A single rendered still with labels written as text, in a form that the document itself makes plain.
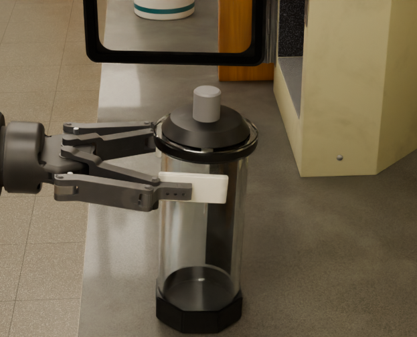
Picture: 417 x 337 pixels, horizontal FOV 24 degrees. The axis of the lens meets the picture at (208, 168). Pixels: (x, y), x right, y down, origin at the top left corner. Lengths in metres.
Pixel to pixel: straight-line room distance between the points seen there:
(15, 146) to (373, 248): 0.49
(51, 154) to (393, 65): 0.56
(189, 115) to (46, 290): 1.89
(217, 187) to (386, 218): 0.39
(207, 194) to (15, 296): 1.90
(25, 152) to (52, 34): 3.86
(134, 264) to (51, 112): 2.78
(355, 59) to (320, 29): 0.07
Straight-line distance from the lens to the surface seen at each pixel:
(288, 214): 1.31
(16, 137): 1.00
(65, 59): 4.51
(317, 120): 1.37
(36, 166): 0.99
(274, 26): 1.65
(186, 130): 0.97
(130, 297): 1.15
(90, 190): 0.96
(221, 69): 1.72
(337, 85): 1.35
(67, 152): 1.00
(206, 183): 0.98
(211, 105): 0.98
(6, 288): 2.88
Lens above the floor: 1.59
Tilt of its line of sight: 27 degrees down
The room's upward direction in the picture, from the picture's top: straight up
